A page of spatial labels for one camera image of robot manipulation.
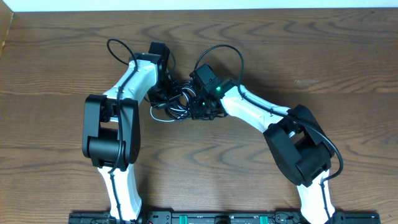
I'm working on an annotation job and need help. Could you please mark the white USB cable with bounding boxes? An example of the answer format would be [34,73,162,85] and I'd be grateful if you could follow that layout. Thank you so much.
[149,86,197,123]

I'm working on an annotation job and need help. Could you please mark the black USB cable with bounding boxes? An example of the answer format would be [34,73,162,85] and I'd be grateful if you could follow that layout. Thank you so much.
[152,81,197,121]

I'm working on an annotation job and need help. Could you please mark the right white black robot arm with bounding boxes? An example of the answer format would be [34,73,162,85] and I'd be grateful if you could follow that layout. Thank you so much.
[189,78,336,223]

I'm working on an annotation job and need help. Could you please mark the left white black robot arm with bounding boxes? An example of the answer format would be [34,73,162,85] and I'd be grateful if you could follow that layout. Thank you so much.
[82,52,169,223]

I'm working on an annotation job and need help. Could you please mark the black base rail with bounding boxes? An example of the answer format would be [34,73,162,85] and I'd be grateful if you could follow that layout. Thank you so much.
[68,211,381,224]

